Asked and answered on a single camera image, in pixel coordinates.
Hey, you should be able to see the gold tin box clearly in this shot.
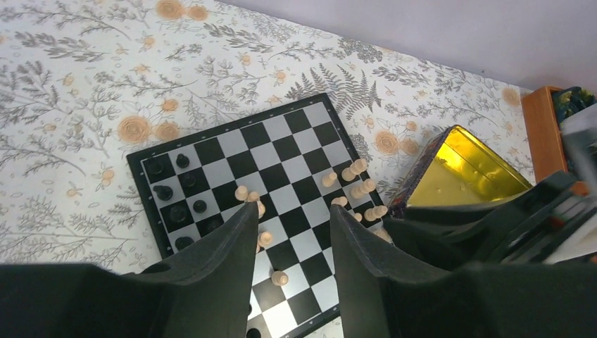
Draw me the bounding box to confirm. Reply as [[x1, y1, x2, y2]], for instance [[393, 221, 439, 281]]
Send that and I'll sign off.
[[387, 125, 532, 218]]

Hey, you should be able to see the cream chess piece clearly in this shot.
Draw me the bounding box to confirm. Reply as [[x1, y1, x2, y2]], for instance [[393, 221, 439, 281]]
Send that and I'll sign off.
[[351, 179, 377, 199], [341, 158, 367, 182]]

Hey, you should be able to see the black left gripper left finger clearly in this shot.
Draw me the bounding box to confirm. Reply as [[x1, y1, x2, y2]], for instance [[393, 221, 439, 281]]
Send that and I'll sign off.
[[1, 202, 258, 337]]

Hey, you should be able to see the black chess pawn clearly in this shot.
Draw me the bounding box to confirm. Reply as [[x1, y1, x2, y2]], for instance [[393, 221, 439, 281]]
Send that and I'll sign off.
[[146, 160, 164, 176]]

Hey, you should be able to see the orange wooden divider tray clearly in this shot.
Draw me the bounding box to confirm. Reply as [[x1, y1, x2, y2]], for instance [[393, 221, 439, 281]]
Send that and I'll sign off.
[[521, 86, 589, 196]]

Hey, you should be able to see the rolled blue floral tie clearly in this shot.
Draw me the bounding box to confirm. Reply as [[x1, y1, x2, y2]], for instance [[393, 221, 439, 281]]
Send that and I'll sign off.
[[552, 86, 596, 125]]

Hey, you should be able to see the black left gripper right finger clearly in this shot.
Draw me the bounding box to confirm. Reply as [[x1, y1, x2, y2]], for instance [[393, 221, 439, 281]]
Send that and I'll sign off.
[[329, 205, 596, 337]]

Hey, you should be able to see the floral table mat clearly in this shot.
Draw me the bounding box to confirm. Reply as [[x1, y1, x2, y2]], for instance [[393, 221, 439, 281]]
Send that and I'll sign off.
[[1, 1, 534, 273]]

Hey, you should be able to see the black grey chess board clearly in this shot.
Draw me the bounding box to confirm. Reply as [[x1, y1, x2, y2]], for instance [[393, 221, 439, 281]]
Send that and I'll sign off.
[[127, 94, 382, 337]]

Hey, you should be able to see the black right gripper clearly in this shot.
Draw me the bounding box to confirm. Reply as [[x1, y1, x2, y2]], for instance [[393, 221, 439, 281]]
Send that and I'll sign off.
[[383, 172, 596, 270]]

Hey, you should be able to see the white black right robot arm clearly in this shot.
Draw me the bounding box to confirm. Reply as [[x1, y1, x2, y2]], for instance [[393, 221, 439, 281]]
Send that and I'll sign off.
[[383, 118, 596, 270]]

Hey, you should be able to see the cream chess pawn cluster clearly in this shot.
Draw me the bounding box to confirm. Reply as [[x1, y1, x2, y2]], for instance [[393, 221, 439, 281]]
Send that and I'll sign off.
[[234, 184, 275, 253]]

